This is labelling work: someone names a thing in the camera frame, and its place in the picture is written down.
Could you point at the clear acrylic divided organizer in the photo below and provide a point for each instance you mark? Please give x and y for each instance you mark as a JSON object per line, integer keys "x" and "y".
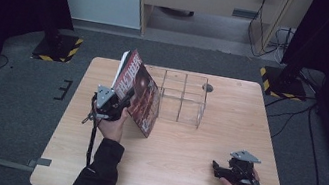
{"x": 185, "y": 99}

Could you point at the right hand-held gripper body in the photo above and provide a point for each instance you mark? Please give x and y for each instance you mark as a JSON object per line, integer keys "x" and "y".
{"x": 242, "y": 168}

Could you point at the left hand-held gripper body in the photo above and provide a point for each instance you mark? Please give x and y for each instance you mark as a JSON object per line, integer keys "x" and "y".
{"x": 106, "y": 103}

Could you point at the dark round table grommet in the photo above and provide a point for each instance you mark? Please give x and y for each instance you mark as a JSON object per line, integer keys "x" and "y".
{"x": 208, "y": 87}

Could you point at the black stand with striped base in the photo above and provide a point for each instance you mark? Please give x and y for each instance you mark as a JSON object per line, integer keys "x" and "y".
{"x": 284, "y": 83}
{"x": 56, "y": 47}

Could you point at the person's left hand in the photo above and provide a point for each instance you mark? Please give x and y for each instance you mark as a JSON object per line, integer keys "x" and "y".
{"x": 112, "y": 127}

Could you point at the red cover magazine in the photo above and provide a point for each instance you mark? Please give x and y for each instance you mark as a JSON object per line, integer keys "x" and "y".
{"x": 142, "y": 99}

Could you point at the grey tape strip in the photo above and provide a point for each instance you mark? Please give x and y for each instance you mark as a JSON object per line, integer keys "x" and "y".
{"x": 40, "y": 162}

